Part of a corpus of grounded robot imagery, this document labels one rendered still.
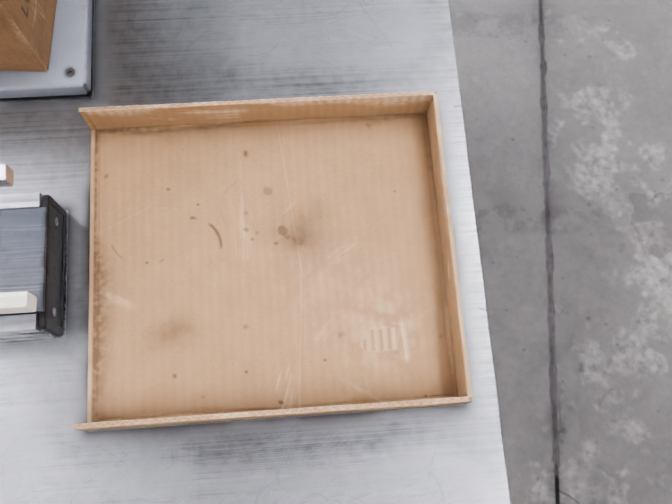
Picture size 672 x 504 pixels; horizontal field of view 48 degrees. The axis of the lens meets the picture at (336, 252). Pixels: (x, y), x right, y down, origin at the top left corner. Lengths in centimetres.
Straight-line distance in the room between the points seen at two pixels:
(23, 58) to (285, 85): 22
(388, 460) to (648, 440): 101
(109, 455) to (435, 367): 27
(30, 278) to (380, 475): 31
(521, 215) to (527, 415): 40
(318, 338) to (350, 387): 5
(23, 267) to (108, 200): 10
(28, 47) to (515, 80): 120
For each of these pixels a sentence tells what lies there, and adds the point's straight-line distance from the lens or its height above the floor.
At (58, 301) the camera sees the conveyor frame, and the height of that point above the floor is 84.
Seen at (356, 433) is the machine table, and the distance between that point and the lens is 62.
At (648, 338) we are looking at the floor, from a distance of 161.
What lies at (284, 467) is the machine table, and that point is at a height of 83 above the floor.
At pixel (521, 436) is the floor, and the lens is 150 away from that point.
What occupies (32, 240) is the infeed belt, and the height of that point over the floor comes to 88.
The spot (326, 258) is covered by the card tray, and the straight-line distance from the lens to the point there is 63.
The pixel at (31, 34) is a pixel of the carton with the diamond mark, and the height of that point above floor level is 90.
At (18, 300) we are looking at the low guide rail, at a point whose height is 92.
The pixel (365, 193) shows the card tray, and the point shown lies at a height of 83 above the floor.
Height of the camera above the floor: 145
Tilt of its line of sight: 75 degrees down
